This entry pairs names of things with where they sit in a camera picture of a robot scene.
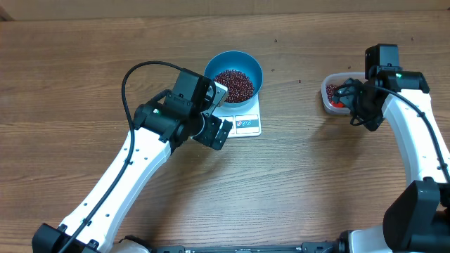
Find red measuring scoop blue handle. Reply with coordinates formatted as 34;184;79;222
330;101;345;108

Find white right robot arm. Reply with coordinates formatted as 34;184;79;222
332;44;449;252

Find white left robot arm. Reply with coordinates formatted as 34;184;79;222
32;69;232;252

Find white digital kitchen scale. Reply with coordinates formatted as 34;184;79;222
213;95;262;138

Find beans in blue bowl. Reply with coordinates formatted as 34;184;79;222
214;70;255;103

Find blue metal bowl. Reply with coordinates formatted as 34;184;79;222
204;51;264;106

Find red adzuki beans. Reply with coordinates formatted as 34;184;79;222
326;84;338;104

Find clear plastic food container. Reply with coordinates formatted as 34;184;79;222
321;72;366;115

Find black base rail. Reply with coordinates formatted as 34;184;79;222
119;231;352;253

